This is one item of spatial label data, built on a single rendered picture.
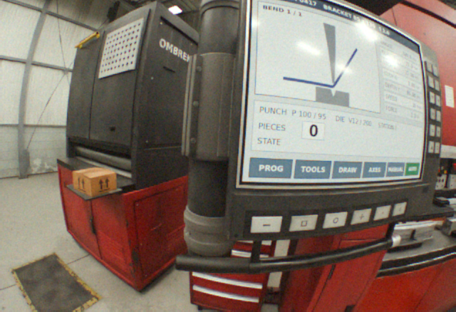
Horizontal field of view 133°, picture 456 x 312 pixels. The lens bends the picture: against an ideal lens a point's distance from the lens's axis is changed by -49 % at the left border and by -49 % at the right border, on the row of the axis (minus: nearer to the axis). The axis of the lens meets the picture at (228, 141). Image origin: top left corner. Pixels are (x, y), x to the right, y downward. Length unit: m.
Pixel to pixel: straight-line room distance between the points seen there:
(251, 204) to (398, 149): 0.25
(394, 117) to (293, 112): 0.18
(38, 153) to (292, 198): 5.89
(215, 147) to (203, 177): 0.06
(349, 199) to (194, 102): 0.28
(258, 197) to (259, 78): 0.14
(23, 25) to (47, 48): 1.03
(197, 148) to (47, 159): 5.80
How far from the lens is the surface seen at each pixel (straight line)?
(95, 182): 1.13
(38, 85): 5.94
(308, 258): 0.34
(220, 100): 0.33
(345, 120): 0.27
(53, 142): 6.04
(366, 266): 0.83
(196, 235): 0.39
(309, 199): 0.25
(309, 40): 0.27
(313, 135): 0.24
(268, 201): 0.23
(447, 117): 1.24
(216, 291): 1.40
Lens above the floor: 1.38
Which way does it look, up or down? 3 degrees down
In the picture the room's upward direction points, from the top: 4 degrees clockwise
